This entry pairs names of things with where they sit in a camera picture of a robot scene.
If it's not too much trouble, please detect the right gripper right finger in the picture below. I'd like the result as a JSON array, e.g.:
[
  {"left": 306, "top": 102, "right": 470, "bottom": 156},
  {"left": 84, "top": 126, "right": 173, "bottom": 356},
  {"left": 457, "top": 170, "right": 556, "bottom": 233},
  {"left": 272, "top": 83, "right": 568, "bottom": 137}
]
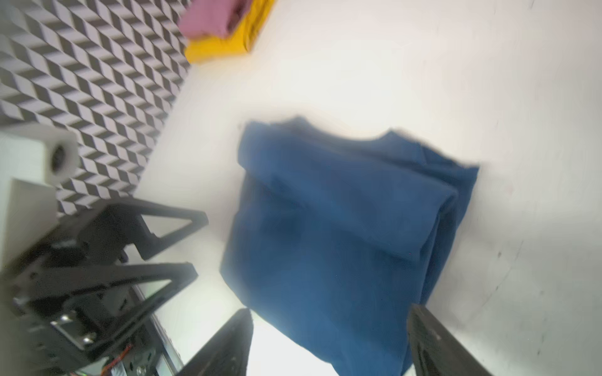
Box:
[{"left": 407, "top": 304, "right": 492, "bottom": 376}]

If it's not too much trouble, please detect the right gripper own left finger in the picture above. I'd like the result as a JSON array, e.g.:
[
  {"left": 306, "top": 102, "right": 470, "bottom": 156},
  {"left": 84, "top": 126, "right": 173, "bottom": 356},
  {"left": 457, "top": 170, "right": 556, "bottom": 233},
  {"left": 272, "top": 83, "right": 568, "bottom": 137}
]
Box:
[{"left": 177, "top": 309, "right": 254, "bottom": 376}]

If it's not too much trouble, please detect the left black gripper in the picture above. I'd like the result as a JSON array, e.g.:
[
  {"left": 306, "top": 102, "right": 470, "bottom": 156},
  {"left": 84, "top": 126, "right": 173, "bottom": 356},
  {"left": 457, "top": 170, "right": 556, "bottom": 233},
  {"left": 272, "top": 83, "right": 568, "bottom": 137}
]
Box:
[{"left": 1, "top": 197, "right": 209, "bottom": 375}]

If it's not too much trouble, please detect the blue mickey t-shirt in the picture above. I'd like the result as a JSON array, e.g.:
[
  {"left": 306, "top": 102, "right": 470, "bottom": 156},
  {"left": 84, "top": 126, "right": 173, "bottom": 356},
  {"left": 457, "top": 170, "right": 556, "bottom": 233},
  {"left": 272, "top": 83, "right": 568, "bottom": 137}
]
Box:
[{"left": 220, "top": 117, "right": 479, "bottom": 375}]

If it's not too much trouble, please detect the folded yellow t-shirt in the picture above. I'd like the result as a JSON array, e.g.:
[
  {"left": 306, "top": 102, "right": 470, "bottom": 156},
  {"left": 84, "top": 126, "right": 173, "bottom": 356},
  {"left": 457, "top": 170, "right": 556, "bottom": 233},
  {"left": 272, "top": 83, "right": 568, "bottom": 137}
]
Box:
[{"left": 184, "top": 1, "right": 275, "bottom": 64}]

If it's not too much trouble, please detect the folded pink t-shirt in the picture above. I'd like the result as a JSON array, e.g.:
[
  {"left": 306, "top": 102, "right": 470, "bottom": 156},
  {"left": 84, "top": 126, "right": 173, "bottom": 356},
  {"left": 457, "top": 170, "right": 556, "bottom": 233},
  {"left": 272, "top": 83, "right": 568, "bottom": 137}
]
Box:
[{"left": 178, "top": 0, "right": 252, "bottom": 39}]

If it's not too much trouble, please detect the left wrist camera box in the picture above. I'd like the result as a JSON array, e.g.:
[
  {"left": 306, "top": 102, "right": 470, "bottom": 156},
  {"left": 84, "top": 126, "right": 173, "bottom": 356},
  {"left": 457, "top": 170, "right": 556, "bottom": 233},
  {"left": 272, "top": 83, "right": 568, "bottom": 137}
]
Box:
[{"left": 1, "top": 123, "right": 79, "bottom": 267}]

